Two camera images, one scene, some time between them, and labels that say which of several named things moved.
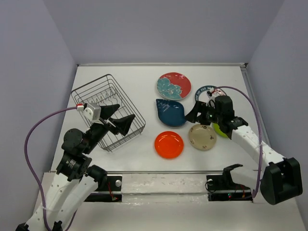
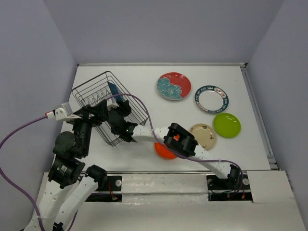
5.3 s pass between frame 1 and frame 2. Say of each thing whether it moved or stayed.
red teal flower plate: stayed
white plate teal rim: stayed
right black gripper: moved
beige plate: stayed
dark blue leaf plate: moved
